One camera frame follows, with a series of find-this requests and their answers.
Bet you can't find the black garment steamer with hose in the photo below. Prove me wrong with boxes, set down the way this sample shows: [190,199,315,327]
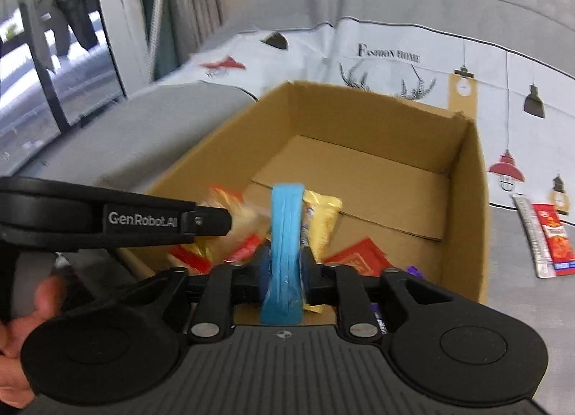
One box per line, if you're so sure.
[146,0,168,86]

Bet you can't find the hanging dark clothes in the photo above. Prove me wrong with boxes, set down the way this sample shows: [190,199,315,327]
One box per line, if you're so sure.
[13,0,100,75]

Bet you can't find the orange brown snack packet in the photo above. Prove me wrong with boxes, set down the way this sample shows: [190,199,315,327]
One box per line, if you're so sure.
[168,235,267,275]

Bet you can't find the red snack packet blue edge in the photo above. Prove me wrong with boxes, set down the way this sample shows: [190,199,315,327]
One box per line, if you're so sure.
[531,202,575,275]

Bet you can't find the brown cardboard box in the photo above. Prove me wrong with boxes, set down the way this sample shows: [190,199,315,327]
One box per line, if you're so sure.
[114,79,491,327]

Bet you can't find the person's left hand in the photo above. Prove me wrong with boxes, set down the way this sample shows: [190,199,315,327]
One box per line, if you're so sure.
[0,275,64,410]

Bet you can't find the blue snack bar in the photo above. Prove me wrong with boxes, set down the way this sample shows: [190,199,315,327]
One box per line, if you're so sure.
[259,181,307,327]

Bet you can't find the silver snack packet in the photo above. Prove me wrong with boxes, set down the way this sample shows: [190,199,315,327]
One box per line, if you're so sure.
[512,193,556,280]

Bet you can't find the purple candy wrapper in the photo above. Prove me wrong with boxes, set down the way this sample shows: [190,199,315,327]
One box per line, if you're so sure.
[368,264,426,336]

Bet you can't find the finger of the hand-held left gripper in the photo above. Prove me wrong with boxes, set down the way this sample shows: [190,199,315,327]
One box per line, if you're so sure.
[194,207,234,237]

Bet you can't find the white window frame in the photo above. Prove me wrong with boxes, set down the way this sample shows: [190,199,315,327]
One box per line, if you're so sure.
[89,0,156,100]

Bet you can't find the yellow candy packet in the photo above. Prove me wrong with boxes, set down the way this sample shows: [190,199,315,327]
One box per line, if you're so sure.
[300,189,343,313]

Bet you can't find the red square snack packet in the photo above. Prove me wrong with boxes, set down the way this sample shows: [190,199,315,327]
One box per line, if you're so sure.
[323,238,390,282]

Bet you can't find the white nougat bar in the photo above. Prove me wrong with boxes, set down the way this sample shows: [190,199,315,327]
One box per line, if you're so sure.
[198,186,272,259]

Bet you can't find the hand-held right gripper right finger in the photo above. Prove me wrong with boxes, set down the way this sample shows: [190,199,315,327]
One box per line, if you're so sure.
[301,246,469,341]

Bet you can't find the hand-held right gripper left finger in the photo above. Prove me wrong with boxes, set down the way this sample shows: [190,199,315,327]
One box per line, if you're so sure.
[114,246,272,346]

